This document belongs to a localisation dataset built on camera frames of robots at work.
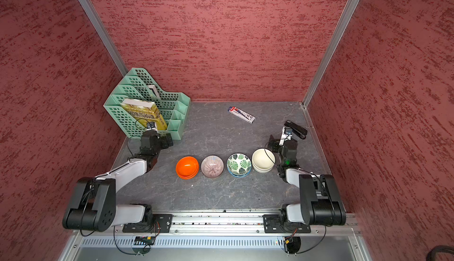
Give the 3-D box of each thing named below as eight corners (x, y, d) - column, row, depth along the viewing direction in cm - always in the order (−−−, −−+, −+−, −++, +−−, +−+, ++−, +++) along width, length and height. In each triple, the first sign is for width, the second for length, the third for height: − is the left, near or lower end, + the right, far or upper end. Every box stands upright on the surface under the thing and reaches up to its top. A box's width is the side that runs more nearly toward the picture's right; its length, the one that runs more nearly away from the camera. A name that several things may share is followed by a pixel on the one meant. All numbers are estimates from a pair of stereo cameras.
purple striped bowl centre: (201, 178, 89) (199, 173, 83) (203, 161, 95) (202, 154, 90) (223, 178, 89) (223, 173, 83) (224, 161, 95) (224, 155, 90)
